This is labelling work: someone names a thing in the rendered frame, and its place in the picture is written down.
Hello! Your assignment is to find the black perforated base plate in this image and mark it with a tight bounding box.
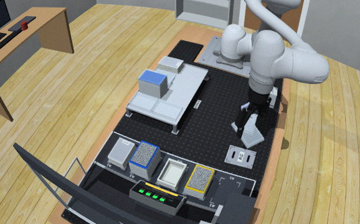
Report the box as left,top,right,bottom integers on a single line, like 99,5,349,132
113,40,283,198

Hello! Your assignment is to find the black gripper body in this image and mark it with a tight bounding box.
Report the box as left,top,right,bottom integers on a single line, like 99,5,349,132
247,87,269,110

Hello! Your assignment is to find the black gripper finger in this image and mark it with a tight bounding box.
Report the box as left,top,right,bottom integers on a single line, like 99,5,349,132
235,102,258,139
255,96,272,130

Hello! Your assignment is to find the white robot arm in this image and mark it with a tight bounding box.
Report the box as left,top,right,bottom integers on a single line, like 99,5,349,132
213,0,329,95

